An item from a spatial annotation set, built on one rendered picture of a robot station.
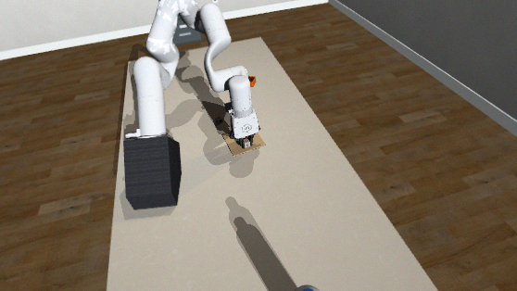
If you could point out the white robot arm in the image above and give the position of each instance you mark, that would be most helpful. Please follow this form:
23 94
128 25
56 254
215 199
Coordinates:
159 43

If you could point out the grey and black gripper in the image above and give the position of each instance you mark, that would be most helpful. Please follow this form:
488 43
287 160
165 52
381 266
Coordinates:
246 126

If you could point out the tan flat square mat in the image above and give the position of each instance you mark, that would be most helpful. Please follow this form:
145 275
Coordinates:
235 147

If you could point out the grey bottle with blue cap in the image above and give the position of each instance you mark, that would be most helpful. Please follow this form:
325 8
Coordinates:
307 288

